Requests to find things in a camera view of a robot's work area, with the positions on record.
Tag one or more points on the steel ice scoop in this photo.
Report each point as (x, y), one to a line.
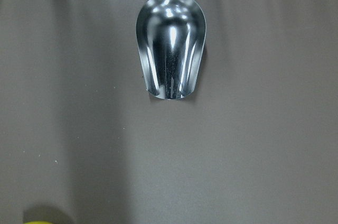
(170, 37)

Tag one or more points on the whole yellow lemon left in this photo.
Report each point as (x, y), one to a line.
(48, 222)

